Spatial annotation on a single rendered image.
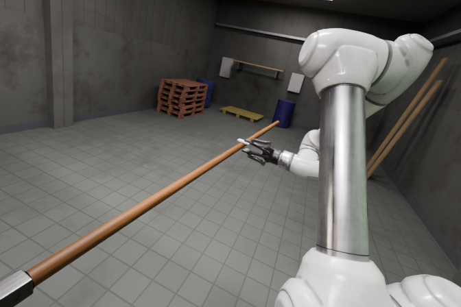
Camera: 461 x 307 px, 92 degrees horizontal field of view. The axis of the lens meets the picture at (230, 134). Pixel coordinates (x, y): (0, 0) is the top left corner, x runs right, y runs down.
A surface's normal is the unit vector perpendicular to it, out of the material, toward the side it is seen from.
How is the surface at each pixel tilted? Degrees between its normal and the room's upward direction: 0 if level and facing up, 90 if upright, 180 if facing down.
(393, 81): 121
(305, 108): 90
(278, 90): 90
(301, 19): 90
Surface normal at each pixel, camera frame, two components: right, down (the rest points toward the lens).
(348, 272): -0.14, -0.79
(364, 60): 0.23, -0.13
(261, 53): -0.36, 0.22
